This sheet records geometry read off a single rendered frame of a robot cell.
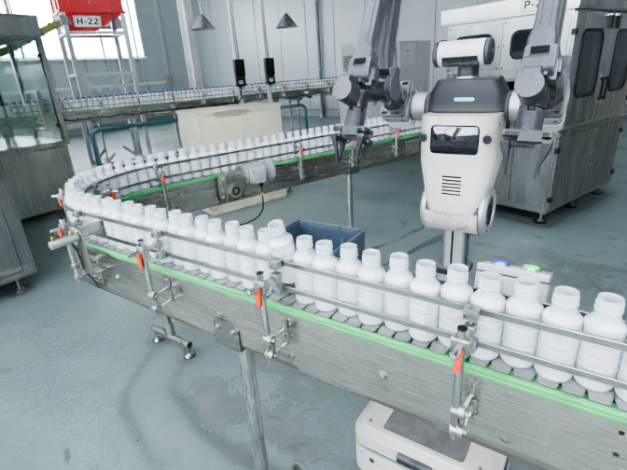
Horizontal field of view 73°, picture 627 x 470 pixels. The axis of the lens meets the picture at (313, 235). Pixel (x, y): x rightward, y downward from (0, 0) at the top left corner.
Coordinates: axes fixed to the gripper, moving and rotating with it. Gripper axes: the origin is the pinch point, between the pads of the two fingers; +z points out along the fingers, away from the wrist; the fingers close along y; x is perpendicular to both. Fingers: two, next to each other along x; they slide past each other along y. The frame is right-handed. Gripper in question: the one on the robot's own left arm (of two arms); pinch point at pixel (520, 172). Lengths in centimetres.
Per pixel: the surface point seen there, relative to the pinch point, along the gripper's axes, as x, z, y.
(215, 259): -18, 34, -70
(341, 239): 46, 25, -61
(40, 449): 10, 142, -175
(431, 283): -25.5, 26.8, -10.7
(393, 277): -24.8, 27.4, -18.5
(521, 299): -27.2, 26.2, 4.9
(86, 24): 274, -202, -606
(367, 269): -24.8, 27.1, -24.2
